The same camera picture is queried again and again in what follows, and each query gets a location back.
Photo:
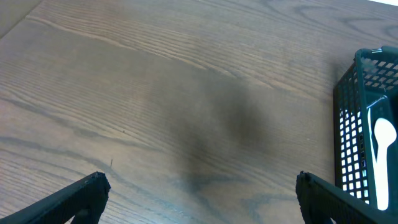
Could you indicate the white plastic spoon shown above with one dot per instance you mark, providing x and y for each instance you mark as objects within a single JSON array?
[{"x": 385, "y": 134}]

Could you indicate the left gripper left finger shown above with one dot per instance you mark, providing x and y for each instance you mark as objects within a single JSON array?
[{"x": 81, "y": 202}]

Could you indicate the black plastic tray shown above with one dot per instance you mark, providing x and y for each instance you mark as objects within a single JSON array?
[{"x": 366, "y": 92}]

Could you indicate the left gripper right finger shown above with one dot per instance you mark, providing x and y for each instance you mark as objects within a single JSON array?
[{"x": 321, "y": 202}]

